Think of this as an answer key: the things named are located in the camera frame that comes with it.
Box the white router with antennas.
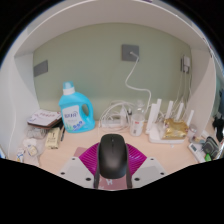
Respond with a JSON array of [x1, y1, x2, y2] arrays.
[[145, 98, 195, 145]]

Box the black computer mouse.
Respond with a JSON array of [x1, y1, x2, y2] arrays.
[[97, 133, 131, 180]]

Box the white shelf unit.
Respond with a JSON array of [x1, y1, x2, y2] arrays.
[[6, 0, 221, 158]]

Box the small yellow box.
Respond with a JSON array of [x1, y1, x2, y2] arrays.
[[44, 126, 62, 150]]

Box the grey wall socket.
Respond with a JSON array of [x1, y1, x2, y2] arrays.
[[121, 43, 140, 62]]

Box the clear plastic bottle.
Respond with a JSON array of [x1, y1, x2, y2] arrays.
[[129, 99, 146, 137]]

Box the clear plastic bags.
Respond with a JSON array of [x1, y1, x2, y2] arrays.
[[21, 126, 48, 166]]

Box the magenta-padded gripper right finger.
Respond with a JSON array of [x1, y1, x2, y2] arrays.
[[124, 142, 168, 190]]

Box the blue detergent bottle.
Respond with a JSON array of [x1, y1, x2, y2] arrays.
[[58, 81, 96, 134]]

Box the black bag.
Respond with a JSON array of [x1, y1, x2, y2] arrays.
[[212, 113, 224, 143]]

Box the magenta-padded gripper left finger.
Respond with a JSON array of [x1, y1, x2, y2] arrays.
[[58, 142, 102, 190]]

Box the small white yellow packet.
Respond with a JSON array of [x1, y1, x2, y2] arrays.
[[14, 148, 26, 163]]

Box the grey wall plate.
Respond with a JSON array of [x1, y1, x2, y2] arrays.
[[33, 59, 49, 78]]

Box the pink cartoon-print mouse pad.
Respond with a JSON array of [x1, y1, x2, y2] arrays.
[[72, 146, 129, 192]]

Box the small white jar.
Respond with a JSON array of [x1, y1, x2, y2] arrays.
[[187, 123, 198, 141]]

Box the gold foil bag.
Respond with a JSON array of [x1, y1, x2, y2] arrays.
[[162, 118, 189, 140]]

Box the white power strip with cables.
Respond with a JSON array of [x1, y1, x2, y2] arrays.
[[98, 100, 133, 132]]

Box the white wall charger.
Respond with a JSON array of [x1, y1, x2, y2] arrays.
[[180, 54, 192, 75]]

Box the grey pouch with green trim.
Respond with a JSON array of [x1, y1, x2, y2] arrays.
[[201, 135, 220, 160]]

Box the white wall cable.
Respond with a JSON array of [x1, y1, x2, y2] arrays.
[[124, 51, 153, 108]]

